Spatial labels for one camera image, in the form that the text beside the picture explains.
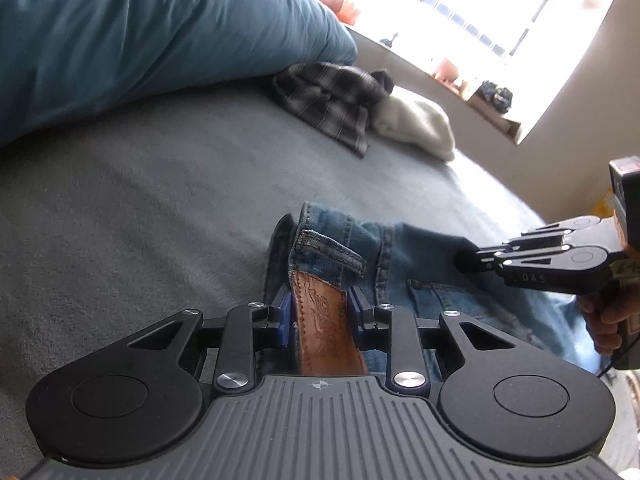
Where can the cream fluffy sweater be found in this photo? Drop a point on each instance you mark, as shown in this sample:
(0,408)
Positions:
(415,122)

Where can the orange bag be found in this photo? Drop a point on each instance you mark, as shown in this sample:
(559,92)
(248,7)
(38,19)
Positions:
(342,7)

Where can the pink pot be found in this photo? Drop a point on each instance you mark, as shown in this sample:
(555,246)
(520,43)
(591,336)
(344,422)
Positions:
(445,70)

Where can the dark clothes bundle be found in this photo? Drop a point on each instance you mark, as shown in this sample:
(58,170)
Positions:
(495,96)

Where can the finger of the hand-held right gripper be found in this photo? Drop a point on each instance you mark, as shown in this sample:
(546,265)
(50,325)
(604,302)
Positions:
(475,260)
(545,232)

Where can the person's right hand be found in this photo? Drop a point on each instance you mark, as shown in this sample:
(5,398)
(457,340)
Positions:
(605,325)

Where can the dark plaid shirt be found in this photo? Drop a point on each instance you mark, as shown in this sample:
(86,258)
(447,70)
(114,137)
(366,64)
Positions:
(325,95)

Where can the blue jeans with leather patch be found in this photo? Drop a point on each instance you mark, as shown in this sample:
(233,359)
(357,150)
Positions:
(415,260)

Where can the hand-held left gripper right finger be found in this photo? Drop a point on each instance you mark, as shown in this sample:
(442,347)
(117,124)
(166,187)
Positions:
(356,317)

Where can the cardboard box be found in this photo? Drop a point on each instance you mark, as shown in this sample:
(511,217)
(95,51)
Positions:
(502,122)

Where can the window with metal grille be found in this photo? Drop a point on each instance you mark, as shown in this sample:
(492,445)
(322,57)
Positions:
(475,10)

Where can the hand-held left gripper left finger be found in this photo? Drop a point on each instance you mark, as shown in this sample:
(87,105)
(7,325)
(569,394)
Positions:
(285,322)

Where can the teal blue pillow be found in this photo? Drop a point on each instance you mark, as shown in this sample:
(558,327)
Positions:
(125,35)

